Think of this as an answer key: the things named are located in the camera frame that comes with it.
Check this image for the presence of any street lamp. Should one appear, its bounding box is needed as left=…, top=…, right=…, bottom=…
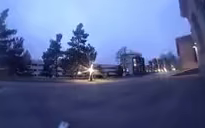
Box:
left=87, top=64, right=95, bottom=82

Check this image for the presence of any bare leafless tree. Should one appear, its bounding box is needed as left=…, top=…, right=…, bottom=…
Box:
left=115, top=46, right=132, bottom=67

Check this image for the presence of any long low pale building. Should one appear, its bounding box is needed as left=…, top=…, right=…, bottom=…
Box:
left=27, top=60, right=122, bottom=78

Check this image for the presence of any broad dark conifer tree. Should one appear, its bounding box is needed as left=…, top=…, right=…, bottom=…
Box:
left=60, top=22, right=98, bottom=79

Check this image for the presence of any small dark conifer tree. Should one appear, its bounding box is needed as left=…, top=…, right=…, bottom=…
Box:
left=41, top=33, right=65, bottom=78

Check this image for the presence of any row of distant trees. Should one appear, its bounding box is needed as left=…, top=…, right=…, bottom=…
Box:
left=146, top=50, right=178, bottom=73

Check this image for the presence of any robot's own part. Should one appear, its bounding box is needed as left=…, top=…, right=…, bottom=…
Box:
left=58, top=120, right=70, bottom=128

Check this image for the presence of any tall dark conifer tree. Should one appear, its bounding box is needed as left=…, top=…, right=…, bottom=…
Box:
left=0, top=8, right=33, bottom=78

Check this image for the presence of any dark grey asphalt road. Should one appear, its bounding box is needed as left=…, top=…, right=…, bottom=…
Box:
left=0, top=70, right=205, bottom=128

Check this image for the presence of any white building with glass front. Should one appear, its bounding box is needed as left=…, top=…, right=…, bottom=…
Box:
left=119, top=52, right=146, bottom=76

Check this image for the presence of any large building with lit door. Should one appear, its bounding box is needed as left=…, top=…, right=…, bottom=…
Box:
left=178, top=0, right=205, bottom=81

